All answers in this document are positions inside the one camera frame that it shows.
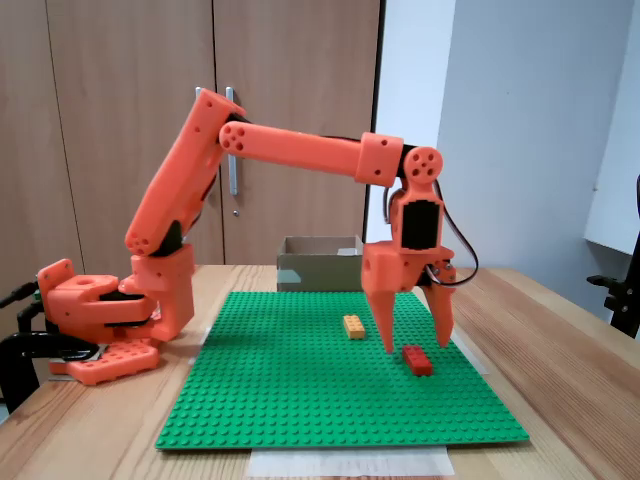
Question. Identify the red lego block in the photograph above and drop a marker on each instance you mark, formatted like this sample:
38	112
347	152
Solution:
417	360

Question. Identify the yellow lego block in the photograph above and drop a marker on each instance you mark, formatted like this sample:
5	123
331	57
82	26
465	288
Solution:
354	327

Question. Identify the brown cardboard box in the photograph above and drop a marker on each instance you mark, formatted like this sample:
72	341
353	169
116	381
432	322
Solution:
310	272

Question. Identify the green lego baseplate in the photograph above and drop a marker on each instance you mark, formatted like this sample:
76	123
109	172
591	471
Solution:
300	390

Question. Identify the masking tape strip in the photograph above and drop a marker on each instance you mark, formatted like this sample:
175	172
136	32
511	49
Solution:
470	352
350	462
204	340

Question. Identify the black stand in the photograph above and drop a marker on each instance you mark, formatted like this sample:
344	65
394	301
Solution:
622	305

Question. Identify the white panel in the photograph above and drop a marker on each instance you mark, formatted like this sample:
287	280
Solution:
620	150

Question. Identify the wooden cabinet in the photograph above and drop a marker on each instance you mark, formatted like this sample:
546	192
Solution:
125	75

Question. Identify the black table clamp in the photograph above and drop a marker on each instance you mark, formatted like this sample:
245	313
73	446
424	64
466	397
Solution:
30	342

